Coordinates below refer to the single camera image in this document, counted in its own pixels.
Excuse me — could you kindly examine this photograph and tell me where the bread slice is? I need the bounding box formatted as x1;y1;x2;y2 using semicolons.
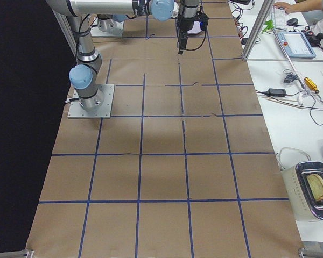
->
306;174;323;202

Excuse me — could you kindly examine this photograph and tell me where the long metal rod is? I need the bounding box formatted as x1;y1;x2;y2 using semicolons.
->
270;26;309;95

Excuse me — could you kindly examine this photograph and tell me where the black computer mouse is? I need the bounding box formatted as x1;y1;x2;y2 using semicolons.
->
286;18;298;27

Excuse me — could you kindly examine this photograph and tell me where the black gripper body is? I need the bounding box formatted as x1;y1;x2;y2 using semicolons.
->
177;16;195;35

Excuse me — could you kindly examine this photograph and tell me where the white keyboard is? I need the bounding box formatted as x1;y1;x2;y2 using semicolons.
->
270;7;287;31

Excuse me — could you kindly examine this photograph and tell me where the black power adapter far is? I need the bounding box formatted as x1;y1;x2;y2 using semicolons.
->
267;88;287;97

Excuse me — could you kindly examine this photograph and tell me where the aluminium frame post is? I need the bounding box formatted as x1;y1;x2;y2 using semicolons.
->
242;0;274;61

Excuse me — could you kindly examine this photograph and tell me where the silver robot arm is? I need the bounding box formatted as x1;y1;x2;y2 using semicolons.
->
47;1;175;111

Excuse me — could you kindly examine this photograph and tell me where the brown paper table cover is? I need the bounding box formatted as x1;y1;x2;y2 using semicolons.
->
26;1;301;257

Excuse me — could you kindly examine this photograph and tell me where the blue teach pendant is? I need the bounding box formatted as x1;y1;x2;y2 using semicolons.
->
276;32;316;59

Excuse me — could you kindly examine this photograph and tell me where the person forearm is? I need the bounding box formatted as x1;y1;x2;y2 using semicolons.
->
289;0;323;13

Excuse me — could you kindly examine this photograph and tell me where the person hand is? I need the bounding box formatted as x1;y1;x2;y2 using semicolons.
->
273;2;292;14

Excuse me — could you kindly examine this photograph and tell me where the yellow tool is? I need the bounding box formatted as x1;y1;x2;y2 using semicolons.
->
304;77;319;94

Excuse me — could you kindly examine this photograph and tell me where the purple plate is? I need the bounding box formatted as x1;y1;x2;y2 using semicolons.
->
187;21;202;35

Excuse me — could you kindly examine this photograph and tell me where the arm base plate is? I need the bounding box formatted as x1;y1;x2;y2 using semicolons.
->
91;18;124;38
67;84;115;119

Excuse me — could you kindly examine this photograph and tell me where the white toaster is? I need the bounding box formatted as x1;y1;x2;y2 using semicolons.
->
281;161;323;222

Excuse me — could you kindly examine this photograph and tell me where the green plastic clamp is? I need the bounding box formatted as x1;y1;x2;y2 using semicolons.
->
261;20;274;34

